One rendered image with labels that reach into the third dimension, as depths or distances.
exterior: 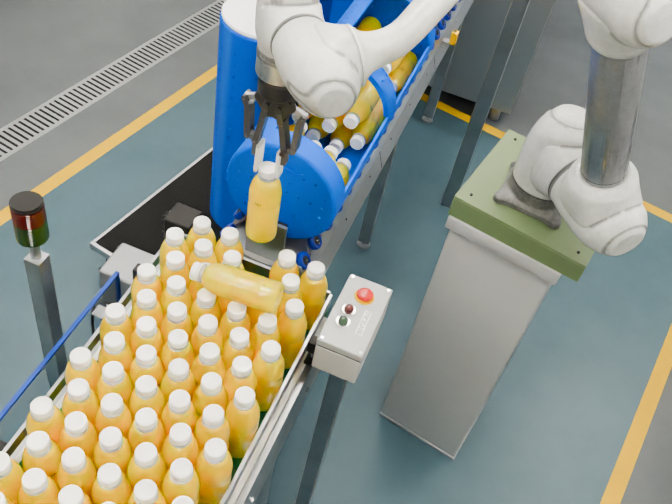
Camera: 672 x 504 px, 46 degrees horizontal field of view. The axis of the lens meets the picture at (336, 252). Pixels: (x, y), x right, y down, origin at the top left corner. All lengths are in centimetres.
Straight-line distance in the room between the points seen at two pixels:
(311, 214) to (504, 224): 49
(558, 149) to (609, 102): 35
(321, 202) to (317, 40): 67
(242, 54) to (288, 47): 130
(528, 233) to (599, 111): 49
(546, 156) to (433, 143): 202
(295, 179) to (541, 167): 59
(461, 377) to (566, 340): 90
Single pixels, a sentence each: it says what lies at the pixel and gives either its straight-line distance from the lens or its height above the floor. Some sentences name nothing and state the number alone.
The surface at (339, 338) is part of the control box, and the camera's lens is 161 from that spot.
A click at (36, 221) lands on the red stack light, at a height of 123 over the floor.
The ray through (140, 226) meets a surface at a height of 15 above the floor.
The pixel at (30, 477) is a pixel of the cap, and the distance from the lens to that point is 146.
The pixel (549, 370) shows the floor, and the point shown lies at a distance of 317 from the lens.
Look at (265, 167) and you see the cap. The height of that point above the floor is 132.
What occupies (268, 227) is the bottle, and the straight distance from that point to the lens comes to 167.
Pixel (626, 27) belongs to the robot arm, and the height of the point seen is 177.
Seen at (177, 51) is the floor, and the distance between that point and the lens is 426.
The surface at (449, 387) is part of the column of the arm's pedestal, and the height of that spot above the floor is 35.
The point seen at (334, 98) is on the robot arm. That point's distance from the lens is 121.
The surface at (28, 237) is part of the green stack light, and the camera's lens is 165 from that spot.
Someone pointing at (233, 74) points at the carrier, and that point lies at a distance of 261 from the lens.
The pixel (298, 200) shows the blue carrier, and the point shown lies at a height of 110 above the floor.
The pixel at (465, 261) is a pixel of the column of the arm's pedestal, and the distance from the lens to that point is 215.
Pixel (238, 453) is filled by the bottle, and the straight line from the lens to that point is 165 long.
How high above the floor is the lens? 238
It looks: 47 degrees down
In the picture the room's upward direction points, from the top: 13 degrees clockwise
